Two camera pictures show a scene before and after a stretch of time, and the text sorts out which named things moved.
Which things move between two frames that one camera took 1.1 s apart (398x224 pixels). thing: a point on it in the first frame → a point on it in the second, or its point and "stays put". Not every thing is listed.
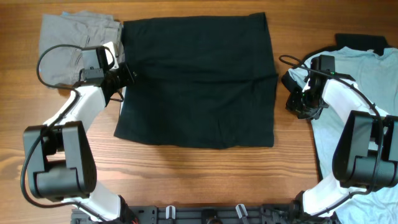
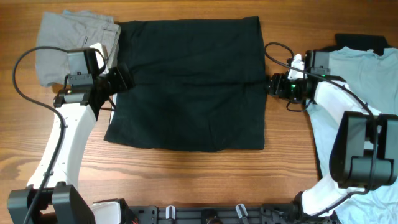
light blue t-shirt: (374, 76) stays put
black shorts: (200, 81) stays put
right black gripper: (293, 102) → (278, 86)
